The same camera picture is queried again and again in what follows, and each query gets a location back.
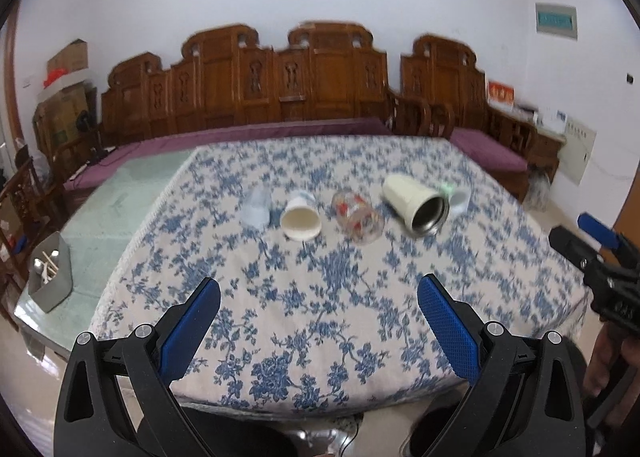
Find purple sofa cushion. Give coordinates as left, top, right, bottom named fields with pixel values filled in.
left=64, top=118, right=392, bottom=191

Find grey wall electrical panel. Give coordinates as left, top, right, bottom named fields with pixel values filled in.
left=535, top=3, right=578, bottom=40

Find clear plastic cup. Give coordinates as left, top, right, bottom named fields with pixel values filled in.
left=240, top=185, right=271, bottom=231

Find carved wooden armchair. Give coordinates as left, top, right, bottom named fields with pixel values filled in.
left=394, top=34, right=537, bottom=201

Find person's right hand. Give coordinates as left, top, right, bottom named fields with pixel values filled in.
left=584, top=323, right=638, bottom=396

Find white wall panel box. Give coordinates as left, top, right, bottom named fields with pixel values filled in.
left=559, top=117, right=597, bottom=186

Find grey utensil holder box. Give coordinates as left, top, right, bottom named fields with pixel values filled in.
left=27, top=232, right=73, bottom=313

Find blue floral tablecloth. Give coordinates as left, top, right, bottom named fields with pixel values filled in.
left=90, top=136, right=589, bottom=418

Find cream steel-lined tumbler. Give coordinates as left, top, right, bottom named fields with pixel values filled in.
left=382, top=173, right=449, bottom=237

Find purple armchair cushion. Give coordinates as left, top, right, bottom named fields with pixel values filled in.
left=449, top=128, right=527, bottom=173

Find wooden side table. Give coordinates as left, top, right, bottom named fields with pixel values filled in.
left=528, top=128, right=566, bottom=183

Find floral printed glass cup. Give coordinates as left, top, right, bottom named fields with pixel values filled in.
left=332, top=189, right=385, bottom=245

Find carved wooden sofa bench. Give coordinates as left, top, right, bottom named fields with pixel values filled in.
left=49, top=22, right=396, bottom=173

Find green labelled plastic cup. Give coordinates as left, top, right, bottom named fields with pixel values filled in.
left=440, top=184, right=472, bottom=217

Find stacked cardboard boxes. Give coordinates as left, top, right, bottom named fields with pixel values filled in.
left=32, top=39, right=96, bottom=158

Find white paper cup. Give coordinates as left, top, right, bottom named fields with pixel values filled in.
left=280, top=189, right=322, bottom=243

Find red gift box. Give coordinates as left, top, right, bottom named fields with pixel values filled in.
left=487, top=80, right=515, bottom=107

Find wooden chair at left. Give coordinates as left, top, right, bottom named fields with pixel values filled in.
left=1, top=158, right=58, bottom=286

